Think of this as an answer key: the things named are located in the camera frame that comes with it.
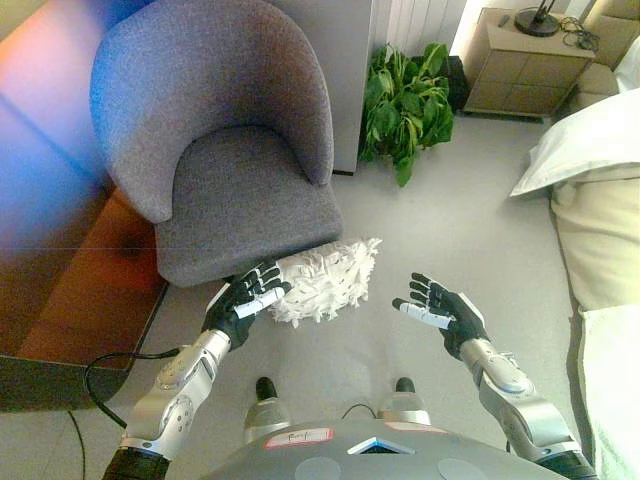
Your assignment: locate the grey fabric armchair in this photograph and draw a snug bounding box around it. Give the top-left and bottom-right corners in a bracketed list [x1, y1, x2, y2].
[89, 0, 346, 289]

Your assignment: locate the thick black wrist cable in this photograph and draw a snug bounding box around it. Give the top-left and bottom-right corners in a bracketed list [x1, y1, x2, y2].
[83, 348, 179, 431]

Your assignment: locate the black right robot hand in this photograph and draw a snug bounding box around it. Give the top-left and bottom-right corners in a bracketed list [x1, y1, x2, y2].
[392, 272, 490, 359]

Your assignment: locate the beige bed mattress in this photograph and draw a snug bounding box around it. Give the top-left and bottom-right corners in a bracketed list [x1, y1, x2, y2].
[549, 167, 640, 314]

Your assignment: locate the white duvet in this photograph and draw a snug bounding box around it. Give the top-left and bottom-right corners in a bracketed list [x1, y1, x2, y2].
[574, 304, 640, 480]

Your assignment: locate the silver right robot leg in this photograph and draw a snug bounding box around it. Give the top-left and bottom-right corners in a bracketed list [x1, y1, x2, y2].
[377, 377, 432, 426]

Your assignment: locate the grey robot torso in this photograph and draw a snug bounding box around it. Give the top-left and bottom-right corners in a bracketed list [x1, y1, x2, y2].
[197, 418, 566, 480]

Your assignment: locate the white bed pillow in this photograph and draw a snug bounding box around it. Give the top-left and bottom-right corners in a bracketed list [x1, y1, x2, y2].
[508, 88, 640, 199]

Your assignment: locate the beige wooden nightstand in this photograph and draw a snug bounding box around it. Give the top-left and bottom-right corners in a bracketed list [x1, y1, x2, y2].
[462, 7, 599, 119]

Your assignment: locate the black round lamp base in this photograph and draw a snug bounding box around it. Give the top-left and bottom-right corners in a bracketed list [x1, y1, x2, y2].
[514, 0, 560, 37]

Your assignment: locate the thin black floor cable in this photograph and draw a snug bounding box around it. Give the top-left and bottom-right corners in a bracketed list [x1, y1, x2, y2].
[67, 409, 86, 480]

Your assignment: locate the green leafy potted plant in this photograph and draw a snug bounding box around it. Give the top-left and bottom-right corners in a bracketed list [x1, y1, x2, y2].
[358, 42, 456, 189]

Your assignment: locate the white pleated curtain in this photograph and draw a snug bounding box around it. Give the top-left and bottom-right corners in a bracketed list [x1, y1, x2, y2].
[372, 0, 469, 59]

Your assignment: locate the tangled black cable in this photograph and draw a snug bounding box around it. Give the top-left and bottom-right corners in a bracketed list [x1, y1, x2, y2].
[557, 17, 599, 50]

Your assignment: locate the silver left robot leg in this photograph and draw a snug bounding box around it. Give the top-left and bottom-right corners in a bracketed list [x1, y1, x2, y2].
[243, 377, 292, 446]

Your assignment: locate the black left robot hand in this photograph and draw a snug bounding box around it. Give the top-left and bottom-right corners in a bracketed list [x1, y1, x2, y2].
[202, 258, 294, 351]

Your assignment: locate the black plant pot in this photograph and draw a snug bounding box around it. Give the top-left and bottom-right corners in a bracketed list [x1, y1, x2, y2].
[444, 55, 469, 109]

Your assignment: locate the silver robot leg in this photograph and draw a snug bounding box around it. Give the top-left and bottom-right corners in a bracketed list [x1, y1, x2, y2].
[243, 377, 292, 446]
[377, 377, 432, 426]

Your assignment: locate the white fringed throw pillow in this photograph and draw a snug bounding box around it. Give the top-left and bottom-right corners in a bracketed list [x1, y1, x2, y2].
[267, 237, 384, 329]

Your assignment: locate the grey wall partition panel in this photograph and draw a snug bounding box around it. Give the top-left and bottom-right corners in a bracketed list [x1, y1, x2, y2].
[272, 0, 374, 176]

